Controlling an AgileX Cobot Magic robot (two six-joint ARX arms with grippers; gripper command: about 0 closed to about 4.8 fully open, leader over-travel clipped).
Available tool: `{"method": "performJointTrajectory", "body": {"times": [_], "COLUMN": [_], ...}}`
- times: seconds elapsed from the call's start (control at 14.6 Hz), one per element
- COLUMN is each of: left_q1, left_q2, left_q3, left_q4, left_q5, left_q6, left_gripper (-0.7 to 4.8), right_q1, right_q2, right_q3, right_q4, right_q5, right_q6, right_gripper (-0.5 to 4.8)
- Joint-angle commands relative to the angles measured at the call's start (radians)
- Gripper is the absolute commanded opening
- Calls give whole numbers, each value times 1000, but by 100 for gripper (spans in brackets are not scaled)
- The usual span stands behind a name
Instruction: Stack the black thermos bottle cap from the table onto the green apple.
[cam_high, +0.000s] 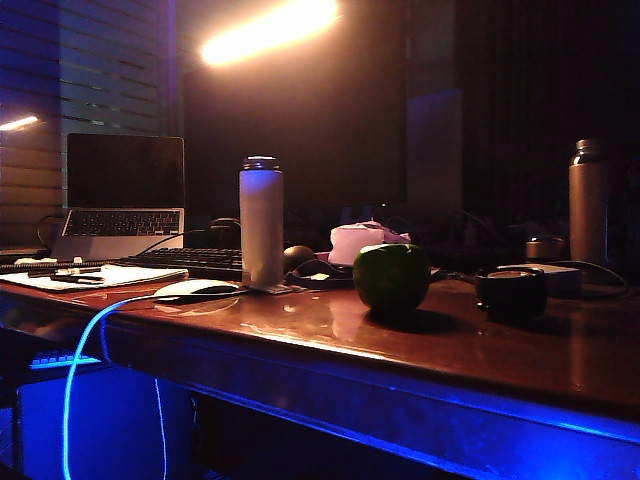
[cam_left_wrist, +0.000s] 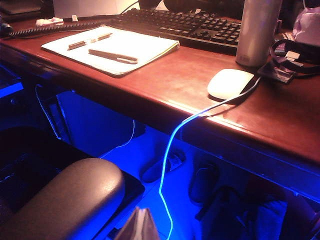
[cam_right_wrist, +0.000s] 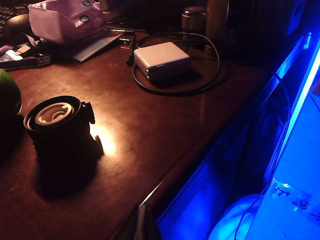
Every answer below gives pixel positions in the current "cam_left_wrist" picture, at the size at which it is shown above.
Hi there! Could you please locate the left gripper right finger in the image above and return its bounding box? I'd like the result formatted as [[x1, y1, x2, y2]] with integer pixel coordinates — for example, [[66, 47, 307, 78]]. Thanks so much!
[[143, 207, 161, 240]]

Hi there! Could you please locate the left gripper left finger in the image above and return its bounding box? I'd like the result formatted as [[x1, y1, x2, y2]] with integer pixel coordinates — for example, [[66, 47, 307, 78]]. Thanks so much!
[[113, 206, 147, 240]]

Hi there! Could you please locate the white tall bottle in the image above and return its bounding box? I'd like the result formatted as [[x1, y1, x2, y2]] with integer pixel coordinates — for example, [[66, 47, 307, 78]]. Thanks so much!
[[235, 0, 283, 68]]

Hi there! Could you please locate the dark slipper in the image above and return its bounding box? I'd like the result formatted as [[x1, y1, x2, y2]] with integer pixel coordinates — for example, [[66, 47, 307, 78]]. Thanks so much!
[[139, 149, 187, 184], [189, 162, 220, 204]]

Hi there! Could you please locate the grey padded chair armrest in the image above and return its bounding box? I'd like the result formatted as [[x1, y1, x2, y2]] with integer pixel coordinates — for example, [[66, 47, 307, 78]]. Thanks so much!
[[0, 157, 126, 240]]

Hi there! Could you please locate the dark bag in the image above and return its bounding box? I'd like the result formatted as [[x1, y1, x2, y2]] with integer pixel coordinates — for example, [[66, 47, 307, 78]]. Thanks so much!
[[194, 184, 288, 240]]

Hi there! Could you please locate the white computer case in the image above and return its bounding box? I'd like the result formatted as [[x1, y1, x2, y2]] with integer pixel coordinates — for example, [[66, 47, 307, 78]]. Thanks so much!
[[56, 91, 146, 152]]

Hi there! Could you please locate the black chair seat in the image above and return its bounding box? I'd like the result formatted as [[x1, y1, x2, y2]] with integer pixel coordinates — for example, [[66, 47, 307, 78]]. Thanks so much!
[[0, 126, 146, 221]]

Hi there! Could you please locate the white computer mouse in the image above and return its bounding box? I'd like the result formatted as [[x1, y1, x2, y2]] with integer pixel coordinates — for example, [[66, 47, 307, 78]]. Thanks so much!
[[206, 68, 255, 101]]

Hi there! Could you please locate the black capped pen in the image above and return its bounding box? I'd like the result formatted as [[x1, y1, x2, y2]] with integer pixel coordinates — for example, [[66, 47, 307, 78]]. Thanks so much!
[[88, 48, 139, 65]]

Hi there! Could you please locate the white paper notebook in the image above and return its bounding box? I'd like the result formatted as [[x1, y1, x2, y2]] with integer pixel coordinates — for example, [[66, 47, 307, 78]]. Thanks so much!
[[40, 24, 181, 78]]

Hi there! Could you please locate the black silver pen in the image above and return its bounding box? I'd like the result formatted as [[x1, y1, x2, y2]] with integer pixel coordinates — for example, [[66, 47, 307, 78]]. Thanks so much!
[[67, 32, 114, 51]]

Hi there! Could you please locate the dark flat card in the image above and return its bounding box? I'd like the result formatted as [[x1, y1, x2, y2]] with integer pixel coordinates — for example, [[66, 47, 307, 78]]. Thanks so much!
[[257, 61, 297, 85]]

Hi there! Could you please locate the black computer keyboard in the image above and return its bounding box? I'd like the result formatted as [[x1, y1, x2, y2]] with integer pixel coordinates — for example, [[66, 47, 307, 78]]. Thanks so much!
[[109, 8, 245, 55]]

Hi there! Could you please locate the crumpled white tissue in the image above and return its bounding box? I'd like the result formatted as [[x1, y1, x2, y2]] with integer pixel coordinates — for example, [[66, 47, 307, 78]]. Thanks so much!
[[35, 16, 65, 28]]

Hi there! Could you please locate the pale plastic bag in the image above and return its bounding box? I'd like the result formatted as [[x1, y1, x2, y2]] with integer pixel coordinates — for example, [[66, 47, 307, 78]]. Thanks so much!
[[291, 6, 320, 47]]

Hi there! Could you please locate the light glowing cable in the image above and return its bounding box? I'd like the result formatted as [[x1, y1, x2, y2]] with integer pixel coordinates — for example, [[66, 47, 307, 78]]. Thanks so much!
[[158, 76, 262, 240]]

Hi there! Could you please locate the black coiled cable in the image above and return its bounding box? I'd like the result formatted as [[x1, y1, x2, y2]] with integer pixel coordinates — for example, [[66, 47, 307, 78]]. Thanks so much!
[[7, 18, 118, 39]]

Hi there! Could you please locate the black laptop cable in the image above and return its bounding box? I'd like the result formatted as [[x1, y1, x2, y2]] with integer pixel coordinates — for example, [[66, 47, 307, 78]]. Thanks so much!
[[119, 0, 140, 16]]

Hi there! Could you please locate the black strap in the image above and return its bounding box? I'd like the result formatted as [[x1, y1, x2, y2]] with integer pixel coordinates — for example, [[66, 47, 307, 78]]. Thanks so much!
[[269, 39, 320, 75]]

